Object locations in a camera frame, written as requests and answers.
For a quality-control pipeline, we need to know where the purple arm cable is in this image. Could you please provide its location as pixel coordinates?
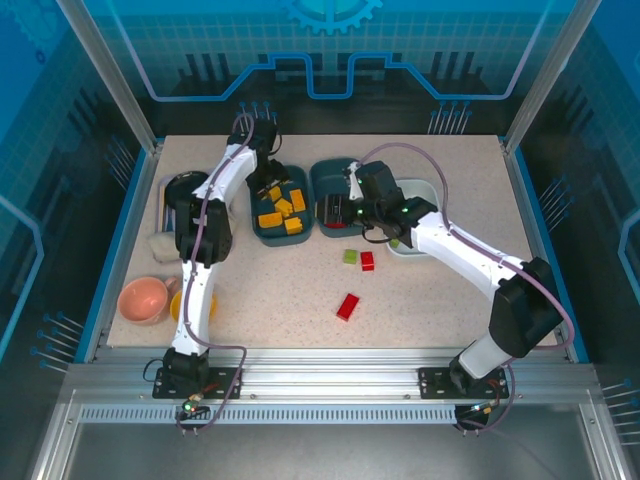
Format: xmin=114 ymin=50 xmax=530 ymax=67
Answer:
xmin=355 ymin=142 xmax=576 ymax=434
xmin=174 ymin=112 xmax=256 ymax=436

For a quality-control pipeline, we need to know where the long red lego brick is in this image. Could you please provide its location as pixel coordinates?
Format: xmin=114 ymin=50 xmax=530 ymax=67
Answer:
xmin=335 ymin=293 xmax=361 ymax=321

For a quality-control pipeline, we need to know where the aluminium frame post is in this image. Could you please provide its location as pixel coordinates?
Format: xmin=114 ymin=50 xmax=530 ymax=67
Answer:
xmin=54 ymin=0 xmax=161 ymax=151
xmin=502 ymin=0 xmax=601 ymax=151

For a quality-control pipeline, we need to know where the aluminium front frame rail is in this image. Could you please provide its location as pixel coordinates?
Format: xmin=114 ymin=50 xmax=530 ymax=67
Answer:
xmin=64 ymin=347 xmax=601 ymax=406

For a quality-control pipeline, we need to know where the yellow bowl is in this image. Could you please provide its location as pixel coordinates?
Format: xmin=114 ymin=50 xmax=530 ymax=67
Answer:
xmin=169 ymin=289 xmax=220 ymax=324

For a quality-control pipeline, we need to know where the pink cup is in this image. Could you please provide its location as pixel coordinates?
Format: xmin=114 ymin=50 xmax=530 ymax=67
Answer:
xmin=117 ymin=276 xmax=180 ymax=326

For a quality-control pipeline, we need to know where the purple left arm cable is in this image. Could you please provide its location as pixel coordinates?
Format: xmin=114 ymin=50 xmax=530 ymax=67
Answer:
xmin=174 ymin=112 xmax=256 ymax=436

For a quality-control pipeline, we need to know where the empty-looking teal plastic container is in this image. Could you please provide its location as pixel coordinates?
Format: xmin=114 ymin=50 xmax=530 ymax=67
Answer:
xmin=308 ymin=157 xmax=369 ymax=239

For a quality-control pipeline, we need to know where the white plastic container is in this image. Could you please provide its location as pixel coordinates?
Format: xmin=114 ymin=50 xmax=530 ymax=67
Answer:
xmin=386 ymin=178 xmax=442 ymax=259

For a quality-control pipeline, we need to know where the slotted metal cable duct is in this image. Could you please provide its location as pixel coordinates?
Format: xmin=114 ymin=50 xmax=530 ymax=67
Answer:
xmin=78 ymin=405 xmax=461 ymax=425

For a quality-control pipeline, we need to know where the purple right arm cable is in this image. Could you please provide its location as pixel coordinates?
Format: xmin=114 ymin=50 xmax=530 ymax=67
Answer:
xmin=355 ymin=142 xmax=576 ymax=434

